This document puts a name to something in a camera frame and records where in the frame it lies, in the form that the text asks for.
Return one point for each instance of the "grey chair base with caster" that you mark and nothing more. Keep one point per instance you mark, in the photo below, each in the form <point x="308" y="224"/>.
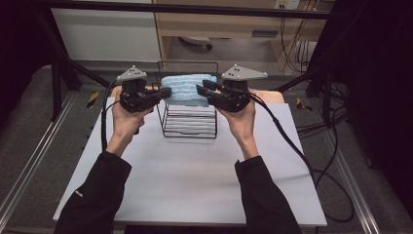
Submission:
<point x="196" y="40"/>

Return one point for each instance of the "aluminium floor rail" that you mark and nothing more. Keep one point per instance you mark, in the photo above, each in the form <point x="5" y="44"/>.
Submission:
<point x="354" y="191"/>
<point x="32" y="156"/>

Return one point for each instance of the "black metal stand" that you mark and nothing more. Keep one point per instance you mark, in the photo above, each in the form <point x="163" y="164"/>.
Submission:
<point x="61" y="68"/>
<point x="319" y="81"/>

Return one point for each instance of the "white cabinet panel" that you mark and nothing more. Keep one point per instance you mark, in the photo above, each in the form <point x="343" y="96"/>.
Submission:
<point x="104" y="35"/>

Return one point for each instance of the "black horizontal frame bar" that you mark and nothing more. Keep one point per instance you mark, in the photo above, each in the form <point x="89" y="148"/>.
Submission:
<point x="195" y="9"/>

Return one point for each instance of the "wooden desk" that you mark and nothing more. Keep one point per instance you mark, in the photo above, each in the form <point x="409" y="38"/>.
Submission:
<point x="227" y="22"/>

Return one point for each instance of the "black curtain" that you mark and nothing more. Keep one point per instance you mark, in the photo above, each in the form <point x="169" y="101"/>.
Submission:
<point x="380" y="81"/>
<point x="16" y="58"/>

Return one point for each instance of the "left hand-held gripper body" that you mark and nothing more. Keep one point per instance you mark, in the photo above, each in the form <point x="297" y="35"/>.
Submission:
<point x="131" y="97"/>

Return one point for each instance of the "white wall socket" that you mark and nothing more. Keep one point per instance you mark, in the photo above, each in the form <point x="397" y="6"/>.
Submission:
<point x="287" y="4"/>

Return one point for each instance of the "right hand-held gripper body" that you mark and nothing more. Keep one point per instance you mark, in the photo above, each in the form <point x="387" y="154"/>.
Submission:
<point x="235" y="96"/>

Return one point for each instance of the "person's right hand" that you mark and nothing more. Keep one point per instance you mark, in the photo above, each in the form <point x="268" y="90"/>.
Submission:
<point x="242" y="125"/>

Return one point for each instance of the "person's left hand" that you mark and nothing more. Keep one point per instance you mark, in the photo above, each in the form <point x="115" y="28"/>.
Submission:
<point x="125" y="125"/>

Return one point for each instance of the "light blue striped towel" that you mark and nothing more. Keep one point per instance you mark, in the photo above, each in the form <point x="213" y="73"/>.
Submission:
<point x="186" y="89"/>

